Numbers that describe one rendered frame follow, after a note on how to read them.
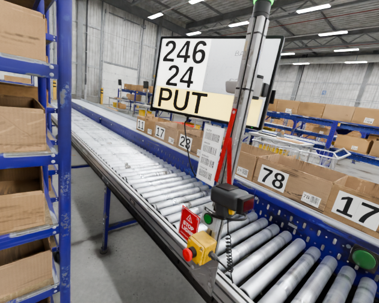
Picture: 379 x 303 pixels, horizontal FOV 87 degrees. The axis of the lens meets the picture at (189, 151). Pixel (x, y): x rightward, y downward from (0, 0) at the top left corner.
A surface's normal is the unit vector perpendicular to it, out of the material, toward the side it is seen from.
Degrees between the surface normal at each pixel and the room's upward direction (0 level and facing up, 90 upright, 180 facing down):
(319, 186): 90
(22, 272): 91
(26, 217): 91
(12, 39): 91
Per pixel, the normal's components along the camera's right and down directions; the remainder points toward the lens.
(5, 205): 0.60, 0.30
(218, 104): -0.48, 0.07
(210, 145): -0.75, 0.05
